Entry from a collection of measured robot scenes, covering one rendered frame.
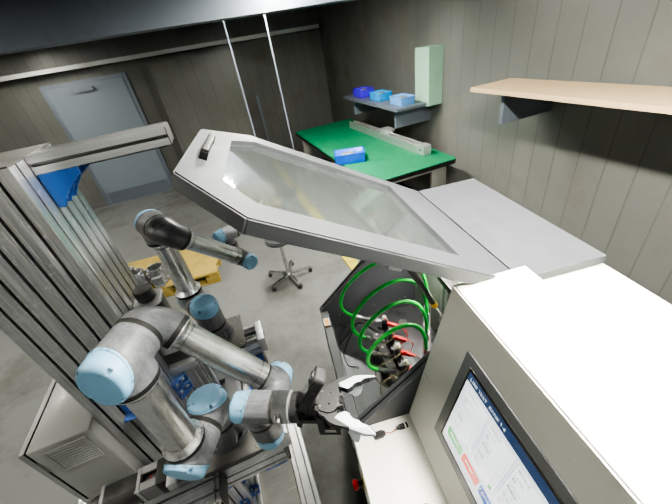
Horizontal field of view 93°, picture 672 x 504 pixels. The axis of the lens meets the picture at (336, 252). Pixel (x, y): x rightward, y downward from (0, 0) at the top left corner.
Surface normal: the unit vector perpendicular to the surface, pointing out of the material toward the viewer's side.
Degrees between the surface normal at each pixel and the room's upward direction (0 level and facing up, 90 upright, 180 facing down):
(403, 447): 0
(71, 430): 0
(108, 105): 90
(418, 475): 0
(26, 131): 90
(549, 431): 76
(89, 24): 90
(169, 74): 90
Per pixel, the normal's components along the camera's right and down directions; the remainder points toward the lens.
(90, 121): 0.35, 0.48
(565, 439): -0.97, 0.04
